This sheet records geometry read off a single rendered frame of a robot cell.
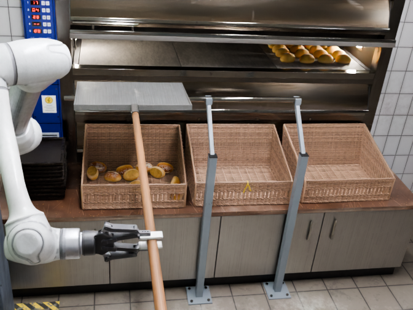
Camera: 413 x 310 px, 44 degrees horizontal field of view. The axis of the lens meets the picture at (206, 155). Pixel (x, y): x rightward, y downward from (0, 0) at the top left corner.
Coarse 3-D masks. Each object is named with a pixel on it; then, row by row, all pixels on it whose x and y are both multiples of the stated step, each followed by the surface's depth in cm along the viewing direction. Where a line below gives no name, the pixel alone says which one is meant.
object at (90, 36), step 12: (72, 36) 259; (84, 36) 260; (96, 36) 261; (108, 36) 262; (120, 36) 263; (132, 36) 264; (144, 36) 265; (156, 36) 266; (168, 36) 267; (312, 36) 301
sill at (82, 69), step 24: (96, 72) 285; (120, 72) 288; (144, 72) 290; (168, 72) 292; (192, 72) 295; (216, 72) 297; (240, 72) 300; (264, 72) 302; (288, 72) 305; (312, 72) 308; (336, 72) 311; (360, 72) 315
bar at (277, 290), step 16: (64, 96) 251; (192, 96) 263; (208, 96) 265; (208, 112) 263; (208, 128) 261; (208, 160) 257; (304, 160) 265; (208, 176) 260; (304, 176) 270; (208, 192) 265; (208, 208) 270; (288, 208) 284; (208, 224) 275; (288, 224) 285; (288, 240) 291; (192, 288) 307; (208, 288) 308; (272, 288) 312; (192, 304) 296
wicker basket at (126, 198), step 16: (96, 128) 299; (112, 128) 300; (128, 128) 302; (144, 128) 303; (160, 128) 304; (176, 128) 306; (96, 144) 301; (112, 144) 302; (144, 144) 305; (160, 144) 307; (176, 144) 309; (112, 160) 305; (128, 160) 307; (160, 160) 310; (176, 160) 311; (80, 176) 269; (176, 176) 305; (96, 192) 267; (112, 192) 268; (128, 192) 270; (160, 192) 272; (176, 192) 274; (96, 208) 271; (112, 208) 273; (128, 208) 274
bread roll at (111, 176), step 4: (108, 172) 293; (112, 172) 292; (116, 172) 294; (104, 176) 293; (108, 176) 292; (112, 176) 292; (116, 176) 292; (120, 176) 294; (108, 180) 293; (112, 180) 292; (116, 180) 293
